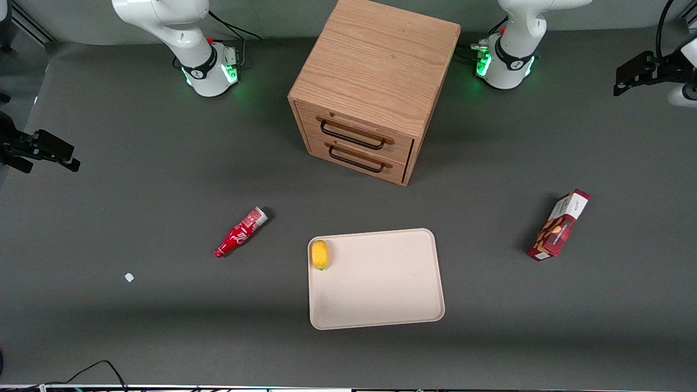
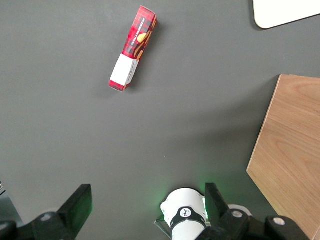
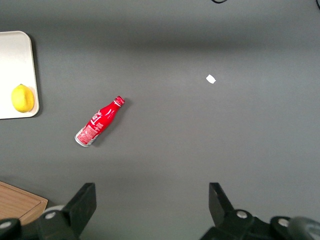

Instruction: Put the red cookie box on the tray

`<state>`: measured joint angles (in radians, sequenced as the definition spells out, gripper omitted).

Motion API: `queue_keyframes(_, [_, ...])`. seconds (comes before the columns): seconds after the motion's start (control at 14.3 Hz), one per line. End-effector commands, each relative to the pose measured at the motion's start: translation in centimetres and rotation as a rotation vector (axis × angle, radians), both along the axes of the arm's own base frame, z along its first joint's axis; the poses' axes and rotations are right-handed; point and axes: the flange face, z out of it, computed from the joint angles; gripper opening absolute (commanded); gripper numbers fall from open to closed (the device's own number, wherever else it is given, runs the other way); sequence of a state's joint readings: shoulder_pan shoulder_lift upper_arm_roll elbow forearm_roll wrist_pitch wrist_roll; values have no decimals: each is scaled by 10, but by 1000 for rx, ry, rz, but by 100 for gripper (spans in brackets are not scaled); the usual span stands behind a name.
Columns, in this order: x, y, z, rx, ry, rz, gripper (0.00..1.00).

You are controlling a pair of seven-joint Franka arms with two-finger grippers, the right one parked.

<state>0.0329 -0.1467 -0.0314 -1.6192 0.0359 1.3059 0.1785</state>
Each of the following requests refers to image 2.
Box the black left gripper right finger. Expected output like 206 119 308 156
197 182 311 240

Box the wooden drawer cabinet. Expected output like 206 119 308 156
246 74 320 240

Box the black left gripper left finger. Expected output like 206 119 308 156
0 184 93 240

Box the cream plastic tray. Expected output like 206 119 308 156
252 0 320 30

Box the red cookie box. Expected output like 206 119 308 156
107 5 159 93

